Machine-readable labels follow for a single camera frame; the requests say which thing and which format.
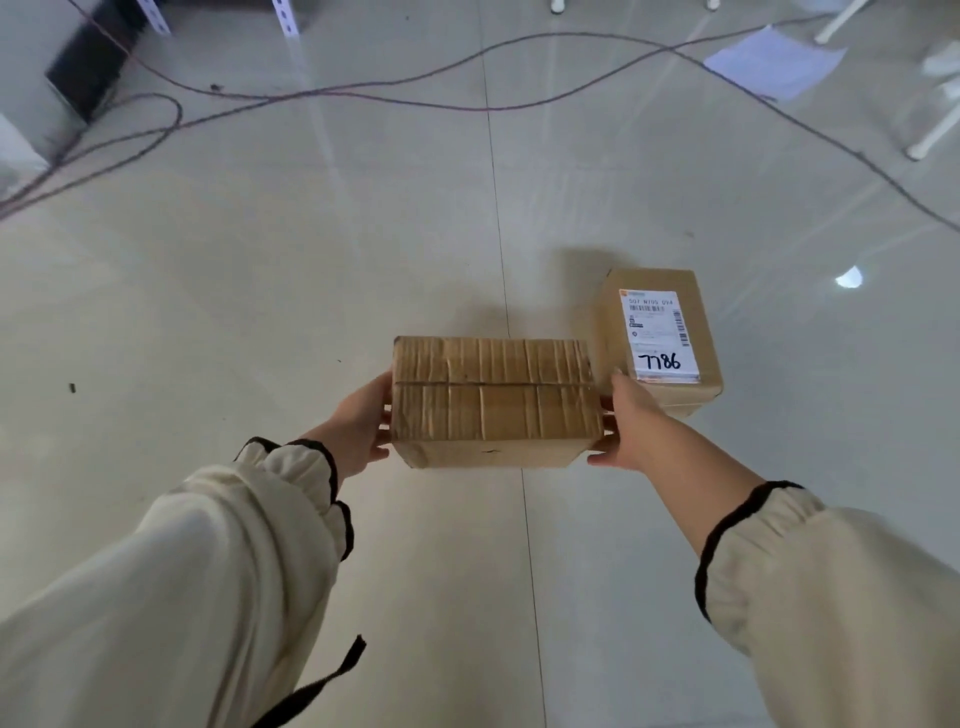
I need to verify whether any person's left hand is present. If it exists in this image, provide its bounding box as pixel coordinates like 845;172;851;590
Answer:
301;370;395;483

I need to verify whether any white paper sheet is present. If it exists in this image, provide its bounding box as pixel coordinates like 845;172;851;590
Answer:
703;24;849;103

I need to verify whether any black cable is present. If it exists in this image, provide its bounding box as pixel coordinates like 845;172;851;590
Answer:
0;33;960;235

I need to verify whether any black box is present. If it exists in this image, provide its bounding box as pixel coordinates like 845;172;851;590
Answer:
43;0;151;125

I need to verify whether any dark red cable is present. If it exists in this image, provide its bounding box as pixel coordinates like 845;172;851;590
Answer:
63;0;834;114

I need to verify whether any person's right hand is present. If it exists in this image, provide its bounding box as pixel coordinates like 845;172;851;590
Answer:
587;369;680;474

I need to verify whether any taped brown cardboard box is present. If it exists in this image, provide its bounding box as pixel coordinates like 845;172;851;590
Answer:
390;336;606;470

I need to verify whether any white furniture leg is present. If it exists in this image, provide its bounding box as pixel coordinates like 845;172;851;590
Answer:
906;93;960;162
813;0;871;45

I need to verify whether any person's left forearm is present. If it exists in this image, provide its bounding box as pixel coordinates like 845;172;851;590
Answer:
0;420;369;728

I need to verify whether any person's right forearm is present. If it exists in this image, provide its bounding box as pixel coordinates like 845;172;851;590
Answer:
645;416;960;728

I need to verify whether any cardboard box with white label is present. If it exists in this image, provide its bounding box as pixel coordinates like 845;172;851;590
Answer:
591;268;726;420

